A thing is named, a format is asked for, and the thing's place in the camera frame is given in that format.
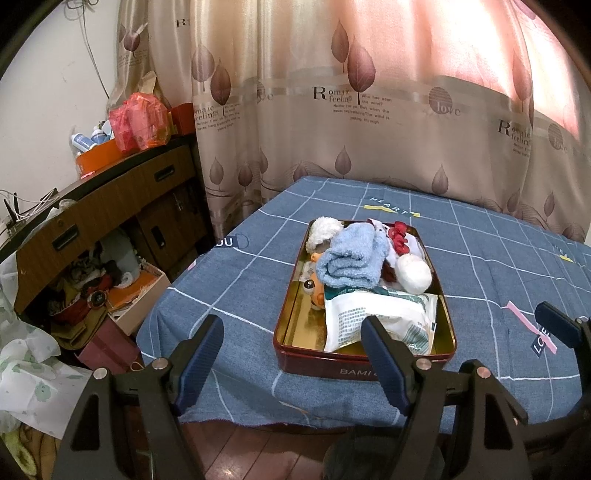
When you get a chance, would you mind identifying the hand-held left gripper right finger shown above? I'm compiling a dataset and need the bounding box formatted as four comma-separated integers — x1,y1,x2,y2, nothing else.
361,315,529,480

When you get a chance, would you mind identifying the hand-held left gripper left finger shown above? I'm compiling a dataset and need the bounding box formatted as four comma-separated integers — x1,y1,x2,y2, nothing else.
51,315,225,480

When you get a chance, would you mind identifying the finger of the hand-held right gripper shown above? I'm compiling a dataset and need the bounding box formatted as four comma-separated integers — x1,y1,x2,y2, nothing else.
534,301,591,356

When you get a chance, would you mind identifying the white green tissue packet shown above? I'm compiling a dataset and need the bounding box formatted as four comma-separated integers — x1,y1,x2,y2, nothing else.
322,291,438,355

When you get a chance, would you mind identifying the red tin box gold interior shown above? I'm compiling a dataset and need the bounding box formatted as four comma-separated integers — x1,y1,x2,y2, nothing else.
272,219,458,384

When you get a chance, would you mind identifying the light blue towel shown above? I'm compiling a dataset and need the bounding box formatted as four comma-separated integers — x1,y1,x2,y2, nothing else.
316,223,389,289

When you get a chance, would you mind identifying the red and white satin cloth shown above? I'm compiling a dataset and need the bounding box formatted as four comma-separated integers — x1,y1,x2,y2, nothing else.
367,220,426,268

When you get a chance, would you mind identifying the white fluffy sock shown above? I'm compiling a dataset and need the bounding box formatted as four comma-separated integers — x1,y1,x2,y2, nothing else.
307,217,345,254

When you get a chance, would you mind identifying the yellow green soft item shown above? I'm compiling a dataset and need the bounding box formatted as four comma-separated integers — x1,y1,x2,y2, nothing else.
0,427,38,478

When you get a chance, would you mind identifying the white cardboard box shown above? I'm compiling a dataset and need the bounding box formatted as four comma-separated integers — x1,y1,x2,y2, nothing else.
106,263,171,335

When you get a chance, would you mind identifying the paper gift bag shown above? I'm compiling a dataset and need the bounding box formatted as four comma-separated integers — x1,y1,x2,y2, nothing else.
76,318,143,376

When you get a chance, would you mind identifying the grey cloth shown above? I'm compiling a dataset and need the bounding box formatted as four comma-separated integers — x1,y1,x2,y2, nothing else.
99,228,141,278

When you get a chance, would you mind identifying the white plastic bag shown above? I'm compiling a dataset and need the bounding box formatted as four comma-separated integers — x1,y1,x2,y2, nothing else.
0,258,93,439

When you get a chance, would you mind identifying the brown wooden cabinet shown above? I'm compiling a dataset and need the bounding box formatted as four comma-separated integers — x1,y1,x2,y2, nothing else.
0,138,218,324

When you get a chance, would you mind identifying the orange box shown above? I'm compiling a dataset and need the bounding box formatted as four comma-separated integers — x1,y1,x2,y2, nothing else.
75,137,123,175

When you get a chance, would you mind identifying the beige leaf print curtain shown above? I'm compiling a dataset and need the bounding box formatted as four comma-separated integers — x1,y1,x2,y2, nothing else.
115,0,591,245

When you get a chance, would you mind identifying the orange carton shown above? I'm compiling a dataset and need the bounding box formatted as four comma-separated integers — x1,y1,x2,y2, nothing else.
168,102,195,136

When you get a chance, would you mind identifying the black router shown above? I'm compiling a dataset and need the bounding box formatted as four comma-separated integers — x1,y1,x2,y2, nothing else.
0,193,24,234

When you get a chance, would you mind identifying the orange plastic bag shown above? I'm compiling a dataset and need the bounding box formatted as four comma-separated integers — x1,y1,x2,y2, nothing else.
108,92,172,154

